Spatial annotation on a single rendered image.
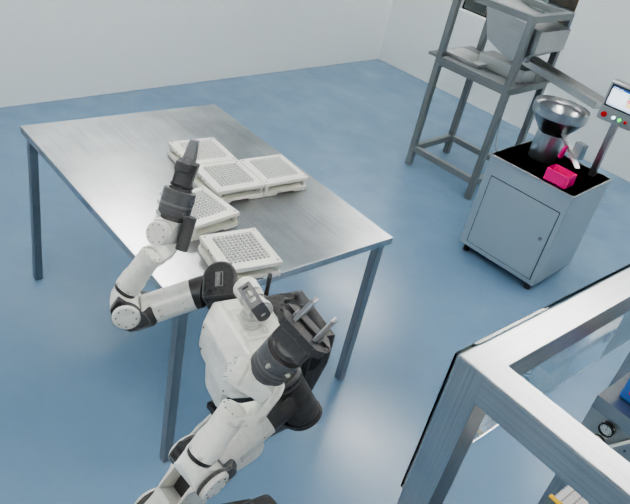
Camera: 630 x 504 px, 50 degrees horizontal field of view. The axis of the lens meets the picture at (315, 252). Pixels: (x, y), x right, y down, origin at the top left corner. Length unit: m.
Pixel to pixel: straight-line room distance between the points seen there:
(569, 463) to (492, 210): 3.73
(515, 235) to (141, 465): 2.83
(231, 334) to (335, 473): 1.54
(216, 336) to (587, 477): 1.02
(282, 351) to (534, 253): 3.45
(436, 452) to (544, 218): 3.42
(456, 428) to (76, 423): 2.29
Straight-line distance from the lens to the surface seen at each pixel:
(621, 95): 4.64
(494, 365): 1.13
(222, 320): 1.78
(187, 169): 1.78
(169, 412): 2.84
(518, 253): 4.71
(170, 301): 1.93
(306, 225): 2.98
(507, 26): 5.43
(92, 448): 3.14
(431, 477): 1.28
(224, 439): 1.49
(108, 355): 3.52
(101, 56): 6.18
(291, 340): 1.33
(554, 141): 4.72
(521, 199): 4.59
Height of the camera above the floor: 2.43
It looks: 33 degrees down
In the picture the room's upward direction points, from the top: 13 degrees clockwise
